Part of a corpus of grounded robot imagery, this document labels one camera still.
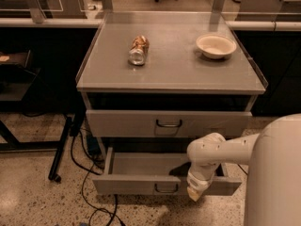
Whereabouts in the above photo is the grey drawer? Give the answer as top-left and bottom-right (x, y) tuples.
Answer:
(87, 109), (252, 137)
(91, 146), (243, 197)

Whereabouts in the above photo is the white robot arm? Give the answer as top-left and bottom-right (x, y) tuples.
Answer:
(187, 114), (301, 226)

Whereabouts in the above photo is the grey top drawer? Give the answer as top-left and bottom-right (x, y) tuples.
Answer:
(87, 109), (252, 137)

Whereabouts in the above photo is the grey drawer cabinet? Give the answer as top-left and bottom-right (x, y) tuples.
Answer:
(75, 10), (269, 149)

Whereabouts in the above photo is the white paper bowl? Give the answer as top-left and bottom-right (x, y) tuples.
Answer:
(196, 34), (237, 59)

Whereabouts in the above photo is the crushed orange soda can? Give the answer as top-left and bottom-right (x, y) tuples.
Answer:
(128, 35), (150, 66)

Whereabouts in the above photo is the black cable right floor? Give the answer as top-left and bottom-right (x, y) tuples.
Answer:
(237, 163), (249, 176)

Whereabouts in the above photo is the black cable floor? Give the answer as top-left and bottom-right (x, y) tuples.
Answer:
(69, 129), (126, 226)
(237, 163), (249, 176)

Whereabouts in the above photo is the black cable left floor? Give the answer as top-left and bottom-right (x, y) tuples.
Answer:
(69, 129), (126, 226)

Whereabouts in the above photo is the black side table frame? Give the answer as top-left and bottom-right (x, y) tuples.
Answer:
(0, 50), (73, 184)

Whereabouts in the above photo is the left metal post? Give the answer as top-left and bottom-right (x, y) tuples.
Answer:
(25, 0), (46, 24)

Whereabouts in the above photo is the white horizontal rail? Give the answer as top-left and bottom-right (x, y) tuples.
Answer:
(0, 18), (301, 32)

